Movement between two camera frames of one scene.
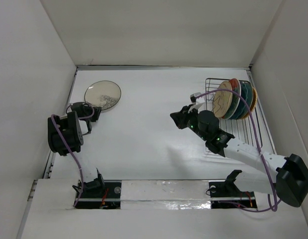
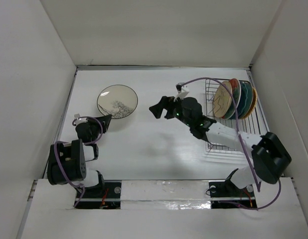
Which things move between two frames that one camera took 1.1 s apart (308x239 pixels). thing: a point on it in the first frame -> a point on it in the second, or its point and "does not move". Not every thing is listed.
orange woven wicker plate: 255,96 does not move
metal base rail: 161,195 does not move
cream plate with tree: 103,94 -> 119,101
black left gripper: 96,113 -> 104,120
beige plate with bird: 223,99 does not move
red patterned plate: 235,98 does not move
